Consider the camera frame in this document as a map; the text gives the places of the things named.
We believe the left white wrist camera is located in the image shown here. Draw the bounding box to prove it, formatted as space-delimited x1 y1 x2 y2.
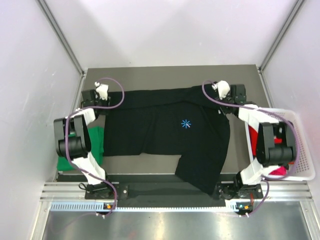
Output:
94 81 109 101

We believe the aluminium frame post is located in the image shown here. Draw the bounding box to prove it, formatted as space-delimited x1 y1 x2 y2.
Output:
258 0 307 73
34 0 87 76

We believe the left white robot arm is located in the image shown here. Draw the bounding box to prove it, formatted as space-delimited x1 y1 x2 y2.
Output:
53 87 115 199

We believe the red t-shirt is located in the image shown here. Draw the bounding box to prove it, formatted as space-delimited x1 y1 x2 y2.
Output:
248 126 283 157

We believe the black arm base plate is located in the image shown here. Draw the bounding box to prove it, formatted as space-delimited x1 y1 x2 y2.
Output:
78 174 263 200

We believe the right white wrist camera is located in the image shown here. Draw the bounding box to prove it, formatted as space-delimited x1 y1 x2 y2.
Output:
211 80 231 100

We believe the folded green t-shirt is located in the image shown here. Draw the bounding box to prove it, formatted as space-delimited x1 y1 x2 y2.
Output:
57 126 104 172

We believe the white plastic laundry basket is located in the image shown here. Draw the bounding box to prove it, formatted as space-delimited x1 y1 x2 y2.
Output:
248 108 315 181

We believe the right aluminium frame post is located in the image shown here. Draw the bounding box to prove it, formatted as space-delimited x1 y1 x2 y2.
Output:
258 0 307 73

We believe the white slotted cable duct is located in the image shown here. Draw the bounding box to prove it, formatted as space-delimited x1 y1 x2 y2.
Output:
50 201 252 213

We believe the black t-shirt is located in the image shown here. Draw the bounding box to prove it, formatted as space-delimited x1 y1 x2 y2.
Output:
103 84 230 195

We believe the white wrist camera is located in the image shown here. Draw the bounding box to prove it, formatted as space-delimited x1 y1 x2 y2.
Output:
94 81 109 101
211 80 231 100

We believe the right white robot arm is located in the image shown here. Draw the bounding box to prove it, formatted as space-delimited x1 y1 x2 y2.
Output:
212 80 297 200

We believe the left aluminium frame post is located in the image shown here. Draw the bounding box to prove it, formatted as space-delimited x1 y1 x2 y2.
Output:
34 0 87 76

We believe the pink t-shirt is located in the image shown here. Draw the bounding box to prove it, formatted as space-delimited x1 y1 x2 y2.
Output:
270 166 287 176

